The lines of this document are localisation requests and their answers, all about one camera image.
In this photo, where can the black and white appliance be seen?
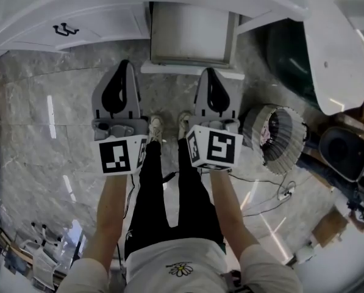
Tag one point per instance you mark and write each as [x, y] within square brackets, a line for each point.
[343, 151]

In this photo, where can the crumpled pink tissue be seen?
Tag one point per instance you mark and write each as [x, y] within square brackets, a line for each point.
[265, 133]

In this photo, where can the pleated grey wastebasket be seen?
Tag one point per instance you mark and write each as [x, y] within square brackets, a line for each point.
[286, 154]

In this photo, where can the person's right forearm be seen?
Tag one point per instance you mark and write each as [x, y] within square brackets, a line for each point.
[230, 209]

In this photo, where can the white chair base with castors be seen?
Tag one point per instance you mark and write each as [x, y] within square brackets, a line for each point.
[41, 246]

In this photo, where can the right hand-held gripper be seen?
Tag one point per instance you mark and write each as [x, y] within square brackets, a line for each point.
[219, 146]

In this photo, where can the brown cardboard box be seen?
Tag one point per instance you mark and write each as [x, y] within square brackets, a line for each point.
[331, 227]

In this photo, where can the black trousers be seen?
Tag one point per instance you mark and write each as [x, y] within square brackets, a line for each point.
[151, 200]

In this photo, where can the person's left forearm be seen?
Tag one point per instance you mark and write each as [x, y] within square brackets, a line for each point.
[108, 212]

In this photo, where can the person's beige shoe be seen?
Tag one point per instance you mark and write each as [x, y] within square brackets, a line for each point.
[155, 128]
[184, 124]

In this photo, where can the white daisy print T-shirt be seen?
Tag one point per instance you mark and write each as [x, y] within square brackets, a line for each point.
[175, 255]

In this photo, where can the person's left beige shoe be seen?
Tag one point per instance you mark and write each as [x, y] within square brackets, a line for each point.
[155, 128]

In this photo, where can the person's right beige shoe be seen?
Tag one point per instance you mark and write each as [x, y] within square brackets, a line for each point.
[184, 124]

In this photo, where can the white power strip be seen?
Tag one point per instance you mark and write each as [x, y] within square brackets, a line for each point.
[286, 194]

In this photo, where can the white drawer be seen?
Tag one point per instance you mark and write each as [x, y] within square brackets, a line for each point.
[191, 32]

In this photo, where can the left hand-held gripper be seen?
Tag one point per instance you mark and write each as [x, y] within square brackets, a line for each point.
[114, 156]

